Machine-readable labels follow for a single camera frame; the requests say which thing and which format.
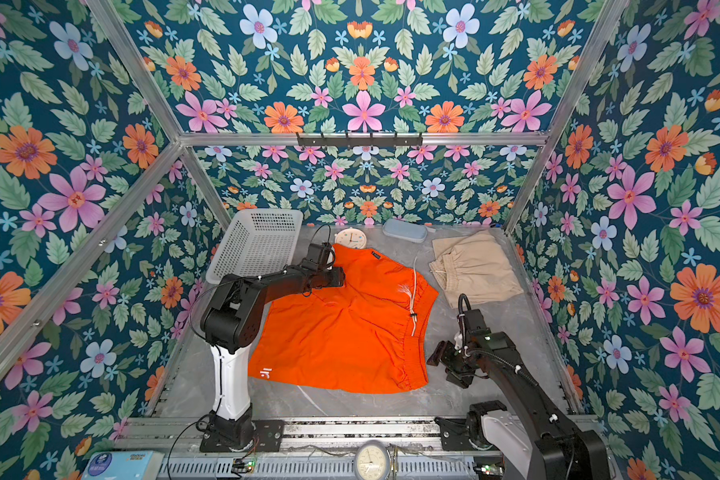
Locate beige drawstring shorts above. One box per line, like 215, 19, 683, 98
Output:
429, 231, 524, 309

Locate orange shorts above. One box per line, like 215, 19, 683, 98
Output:
248, 245, 438, 394

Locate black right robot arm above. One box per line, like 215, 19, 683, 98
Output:
427, 295, 611, 479

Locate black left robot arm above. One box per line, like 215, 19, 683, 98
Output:
197, 242, 346, 453

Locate pink round alarm clock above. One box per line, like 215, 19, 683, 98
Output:
334, 228, 368, 250

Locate white plastic laundry basket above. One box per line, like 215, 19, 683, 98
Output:
206, 208, 303, 285

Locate grey-blue pencil case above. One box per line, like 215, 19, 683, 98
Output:
382, 219, 428, 244

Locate beige round front clock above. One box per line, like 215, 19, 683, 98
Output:
353, 440, 392, 480

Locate blue tissue pack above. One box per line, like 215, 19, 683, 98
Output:
81, 451, 164, 480

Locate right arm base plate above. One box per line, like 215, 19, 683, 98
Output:
434, 417, 499, 451

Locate black wall hook rail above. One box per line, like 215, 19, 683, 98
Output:
296, 133, 424, 148

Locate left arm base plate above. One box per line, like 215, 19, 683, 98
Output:
199, 417, 285, 453

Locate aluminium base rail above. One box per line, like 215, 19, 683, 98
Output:
110, 416, 619, 480

